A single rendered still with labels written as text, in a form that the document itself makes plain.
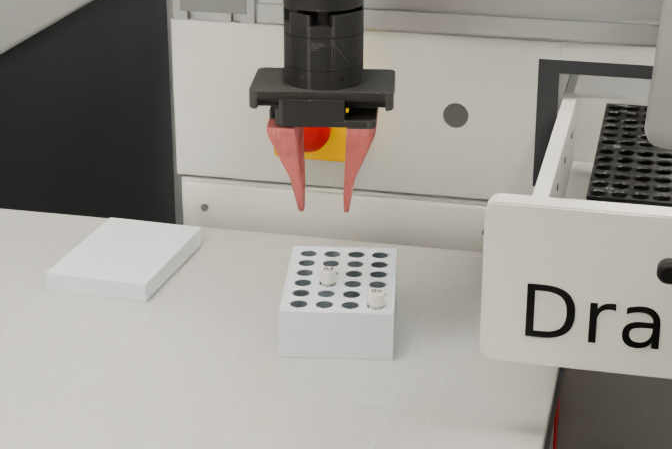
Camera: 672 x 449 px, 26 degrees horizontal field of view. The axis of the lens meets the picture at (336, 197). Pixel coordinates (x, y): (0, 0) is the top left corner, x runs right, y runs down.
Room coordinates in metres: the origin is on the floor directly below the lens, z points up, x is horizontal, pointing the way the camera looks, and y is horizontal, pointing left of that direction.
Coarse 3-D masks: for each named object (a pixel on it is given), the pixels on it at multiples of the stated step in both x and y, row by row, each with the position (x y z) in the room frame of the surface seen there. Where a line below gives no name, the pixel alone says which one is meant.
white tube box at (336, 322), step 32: (320, 256) 1.06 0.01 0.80; (352, 256) 1.07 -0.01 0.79; (384, 256) 1.07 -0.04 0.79; (288, 288) 1.00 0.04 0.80; (320, 288) 1.00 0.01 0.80; (352, 288) 1.00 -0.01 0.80; (384, 288) 1.00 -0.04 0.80; (288, 320) 0.96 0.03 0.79; (320, 320) 0.96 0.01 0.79; (352, 320) 0.96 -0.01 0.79; (384, 320) 0.96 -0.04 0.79; (288, 352) 0.96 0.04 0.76; (320, 352) 0.96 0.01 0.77; (352, 352) 0.96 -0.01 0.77; (384, 352) 0.96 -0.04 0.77
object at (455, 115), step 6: (450, 108) 1.19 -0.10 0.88; (456, 108) 1.19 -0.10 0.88; (462, 108) 1.19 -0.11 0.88; (444, 114) 1.19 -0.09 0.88; (450, 114) 1.19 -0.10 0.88; (456, 114) 1.19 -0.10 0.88; (462, 114) 1.19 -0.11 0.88; (444, 120) 1.19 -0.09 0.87; (450, 120) 1.19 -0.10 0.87; (456, 120) 1.19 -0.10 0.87; (462, 120) 1.19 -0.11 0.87; (456, 126) 1.19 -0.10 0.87
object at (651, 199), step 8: (592, 192) 0.94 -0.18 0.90; (600, 192) 0.94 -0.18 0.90; (608, 192) 0.94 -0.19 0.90; (616, 192) 0.94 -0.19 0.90; (624, 192) 0.94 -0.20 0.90; (632, 192) 0.94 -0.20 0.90; (640, 192) 0.94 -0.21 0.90; (648, 192) 0.94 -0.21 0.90; (592, 200) 0.93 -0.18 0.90; (600, 200) 0.93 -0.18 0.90; (608, 200) 0.93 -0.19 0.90; (616, 200) 0.92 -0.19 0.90; (624, 200) 0.92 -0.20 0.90; (632, 200) 0.92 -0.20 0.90; (640, 200) 0.92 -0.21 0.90; (648, 200) 0.92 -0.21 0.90; (656, 200) 0.92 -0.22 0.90; (664, 200) 0.93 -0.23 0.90
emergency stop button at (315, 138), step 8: (304, 128) 1.15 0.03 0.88; (312, 128) 1.14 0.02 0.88; (320, 128) 1.14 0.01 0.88; (328, 128) 1.15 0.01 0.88; (304, 136) 1.15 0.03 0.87; (312, 136) 1.14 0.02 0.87; (320, 136) 1.14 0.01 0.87; (328, 136) 1.15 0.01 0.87; (304, 144) 1.15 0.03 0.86; (312, 144) 1.14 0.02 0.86; (320, 144) 1.15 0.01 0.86
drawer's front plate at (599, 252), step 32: (512, 224) 0.84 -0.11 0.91; (544, 224) 0.84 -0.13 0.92; (576, 224) 0.83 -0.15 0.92; (608, 224) 0.83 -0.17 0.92; (640, 224) 0.82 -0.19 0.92; (512, 256) 0.84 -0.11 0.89; (544, 256) 0.84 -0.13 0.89; (576, 256) 0.83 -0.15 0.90; (608, 256) 0.83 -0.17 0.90; (640, 256) 0.82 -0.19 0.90; (512, 288) 0.84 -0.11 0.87; (576, 288) 0.83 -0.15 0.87; (608, 288) 0.83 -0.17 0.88; (640, 288) 0.82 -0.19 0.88; (512, 320) 0.84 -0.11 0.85; (544, 320) 0.84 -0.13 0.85; (576, 320) 0.83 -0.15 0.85; (608, 320) 0.83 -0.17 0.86; (640, 320) 0.82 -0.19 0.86; (512, 352) 0.84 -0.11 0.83; (544, 352) 0.84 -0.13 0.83; (576, 352) 0.83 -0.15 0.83; (608, 352) 0.83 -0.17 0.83; (640, 352) 0.82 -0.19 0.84
